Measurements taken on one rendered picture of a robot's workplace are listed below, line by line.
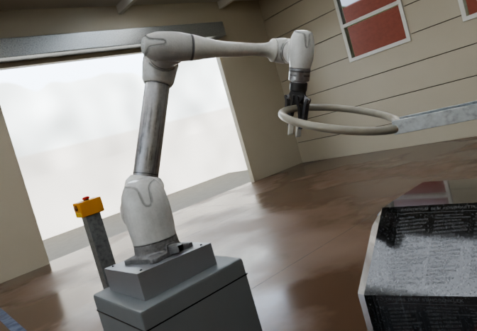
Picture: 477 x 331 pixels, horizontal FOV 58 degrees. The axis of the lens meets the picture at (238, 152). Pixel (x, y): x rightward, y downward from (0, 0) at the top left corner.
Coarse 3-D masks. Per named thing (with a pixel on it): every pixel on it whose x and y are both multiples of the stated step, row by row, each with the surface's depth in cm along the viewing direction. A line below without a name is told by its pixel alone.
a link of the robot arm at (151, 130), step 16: (144, 64) 171; (144, 80) 173; (160, 80) 171; (144, 96) 172; (160, 96) 171; (144, 112) 170; (160, 112) 171; (144, 128) 169; (160, 128) 171; (144, 144) 168; (160, 144) 171; (144, 160) 167; (144, 176) 166
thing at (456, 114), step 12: (444, 108) 153; (456, 108) 141; (468, 108) 139; (396, 120) 153; (408, 120) 150; (420, 120) 148; (432, 120) 146; (444, 120) 144; (456, 120) 142; (468, 120) 140
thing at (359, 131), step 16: (288, 112) 180; (352, 112) 189; (368, 112) 185; (384, 112) 179; (304, 128) 154; (320, 128) 149; (336, 128) 147; (352, 128) 147; (368, 128) 147; (384, 128) 149
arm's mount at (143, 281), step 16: (176, 256) 141; (192, 256) 144; (208, 256) 147; (112, 272) 147; (128, 272) 136; (144, 272) 133; (160, 272) 136; (176, 272) 139; (192, 272) 143; (112, 288) 152; (128, 288) 139; (144, 288) 132; (160, 288) 135
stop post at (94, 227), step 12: (84, 204) 225; (96, 204) 229; (84, 216) 225; (96, 216) 230; (96, 228) 229; (96, 240) 229; (108, 240) 232; (96, 252) 229; (108, 252) 232; (96, 264) 234; (108, 264) 231
